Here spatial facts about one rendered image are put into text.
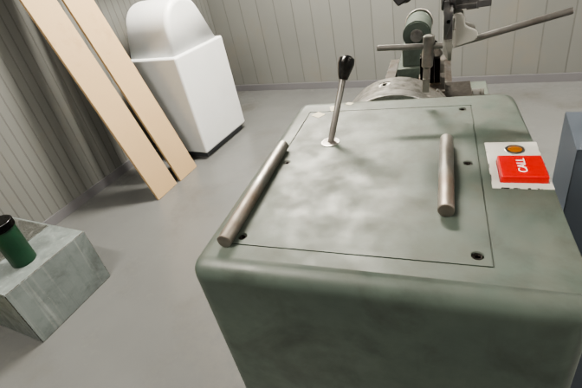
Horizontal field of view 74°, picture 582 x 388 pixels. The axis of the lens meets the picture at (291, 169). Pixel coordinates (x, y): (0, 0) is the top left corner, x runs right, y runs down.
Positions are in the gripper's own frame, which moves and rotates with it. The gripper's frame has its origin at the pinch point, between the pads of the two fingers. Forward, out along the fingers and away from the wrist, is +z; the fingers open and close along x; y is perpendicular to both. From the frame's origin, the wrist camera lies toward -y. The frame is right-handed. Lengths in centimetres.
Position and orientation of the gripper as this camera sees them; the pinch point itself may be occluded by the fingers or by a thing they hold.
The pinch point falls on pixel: (445, 53)
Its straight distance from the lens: 85.2
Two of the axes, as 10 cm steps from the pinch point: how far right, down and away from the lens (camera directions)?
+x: 2.9, -5.4, 7.9
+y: 9.4, 0.0, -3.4
